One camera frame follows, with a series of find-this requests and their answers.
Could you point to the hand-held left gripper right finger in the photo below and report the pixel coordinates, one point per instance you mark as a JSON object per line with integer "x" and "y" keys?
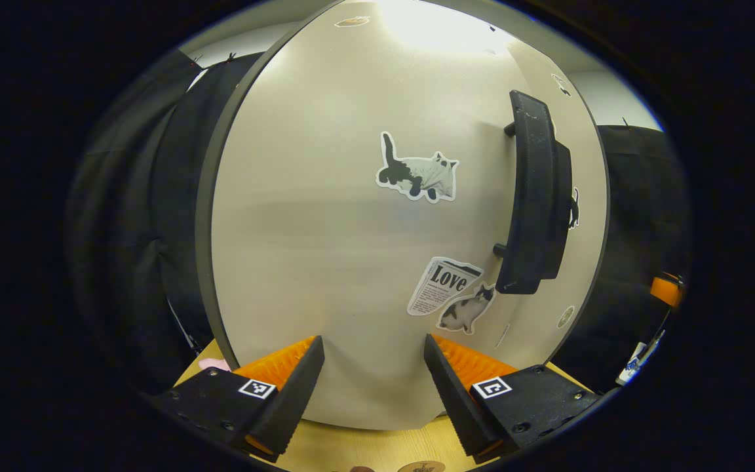
{"x": 456, "y": 400}

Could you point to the small pink item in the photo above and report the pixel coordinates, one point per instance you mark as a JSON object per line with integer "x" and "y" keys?
{"x": 215, "y": 364}

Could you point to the small brown round object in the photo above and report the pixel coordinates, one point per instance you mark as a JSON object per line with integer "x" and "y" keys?
{"x": 362, "y": 469}

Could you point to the white cabinet door phone sticker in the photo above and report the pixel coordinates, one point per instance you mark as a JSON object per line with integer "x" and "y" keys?
{"x": 318, "y": 249}

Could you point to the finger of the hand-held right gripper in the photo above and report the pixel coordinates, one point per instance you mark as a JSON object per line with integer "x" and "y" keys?
{"x": 666, "y": 292}

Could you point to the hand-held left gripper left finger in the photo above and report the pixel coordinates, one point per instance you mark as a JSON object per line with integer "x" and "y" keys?
{"x": 292, "y": 400}

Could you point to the black backdrop cloth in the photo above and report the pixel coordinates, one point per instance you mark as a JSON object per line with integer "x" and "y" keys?
{"x": 122, "y": 229}

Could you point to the round wooden coaster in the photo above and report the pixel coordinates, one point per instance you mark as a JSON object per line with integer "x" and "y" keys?
{"x": 420, "y": 467}

